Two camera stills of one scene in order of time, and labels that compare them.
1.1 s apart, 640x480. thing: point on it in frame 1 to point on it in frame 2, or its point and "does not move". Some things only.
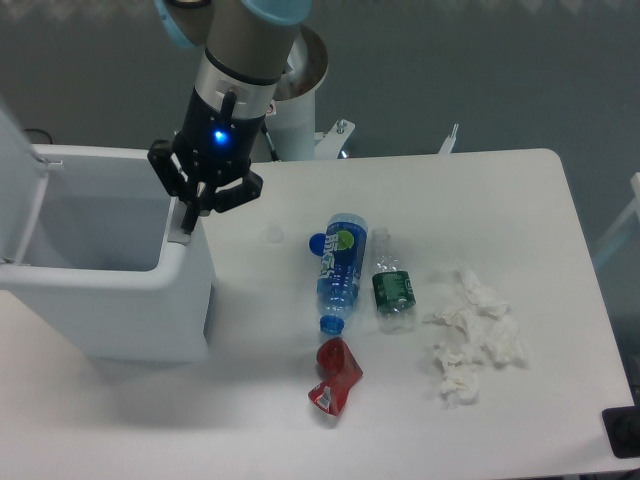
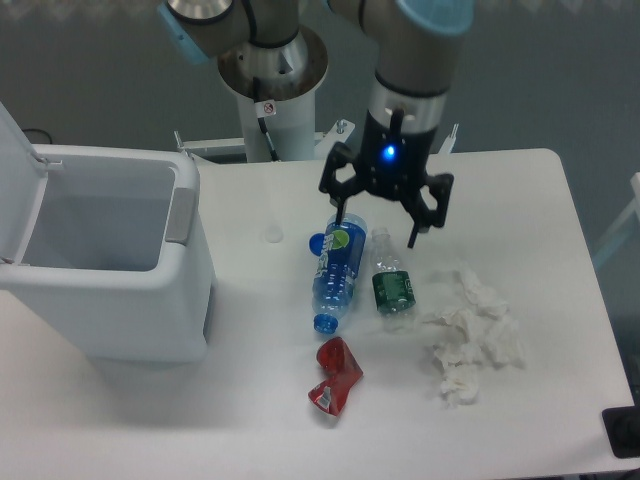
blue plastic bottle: [341, 269] does not move
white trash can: [93, 237] does not move
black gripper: [212, 145] to [393, 159]
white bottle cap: [274, 234] does not move
